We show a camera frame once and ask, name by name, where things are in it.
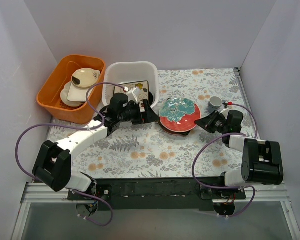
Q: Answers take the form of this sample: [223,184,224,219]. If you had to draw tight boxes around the purple cable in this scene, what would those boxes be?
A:
[191,102,260,218]
[15,82,130,227]

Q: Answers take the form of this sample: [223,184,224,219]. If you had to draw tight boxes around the floral tablecloth mat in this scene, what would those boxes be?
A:
[46,68,268,180]

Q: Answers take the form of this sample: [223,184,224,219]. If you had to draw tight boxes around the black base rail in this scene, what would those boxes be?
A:
[67,177,241,212]

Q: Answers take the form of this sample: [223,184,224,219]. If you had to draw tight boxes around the red plate teal flower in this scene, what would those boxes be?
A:
[158,97,201,133]

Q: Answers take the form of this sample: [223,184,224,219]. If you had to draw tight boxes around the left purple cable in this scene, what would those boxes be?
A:
[15,82,130,227]

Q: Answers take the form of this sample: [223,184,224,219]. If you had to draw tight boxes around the black square patterned plate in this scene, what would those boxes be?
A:
[157,122,197,137]

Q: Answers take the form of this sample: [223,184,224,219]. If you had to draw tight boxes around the square floral ceramic plate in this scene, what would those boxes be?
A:
[119,80,150,103]

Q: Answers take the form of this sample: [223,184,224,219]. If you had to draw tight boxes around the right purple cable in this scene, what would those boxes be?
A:
[191,102,260,218]

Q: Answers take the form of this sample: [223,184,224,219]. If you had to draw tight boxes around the black round plate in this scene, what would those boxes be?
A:
[148,91,154,105]

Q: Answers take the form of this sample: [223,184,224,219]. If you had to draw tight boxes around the grey mug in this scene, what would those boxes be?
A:
[207,96,224,114]

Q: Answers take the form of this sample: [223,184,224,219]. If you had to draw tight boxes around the white scalloped plate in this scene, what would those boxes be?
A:
[60,82,84,108]

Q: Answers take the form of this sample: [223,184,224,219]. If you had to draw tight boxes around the beige round plate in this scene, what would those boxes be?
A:
[71,68,101,89]

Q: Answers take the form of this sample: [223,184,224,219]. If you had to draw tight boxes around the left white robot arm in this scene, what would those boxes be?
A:
[32,93,160,200]

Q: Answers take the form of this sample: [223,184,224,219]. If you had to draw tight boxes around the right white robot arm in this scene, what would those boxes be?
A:
[194,109,284,199]

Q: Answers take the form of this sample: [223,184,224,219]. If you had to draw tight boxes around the white plastic bin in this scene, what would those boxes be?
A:
[104,61,160,108]

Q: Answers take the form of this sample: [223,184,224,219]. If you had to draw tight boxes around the white square plate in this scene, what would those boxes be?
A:
[67,82,91,103]

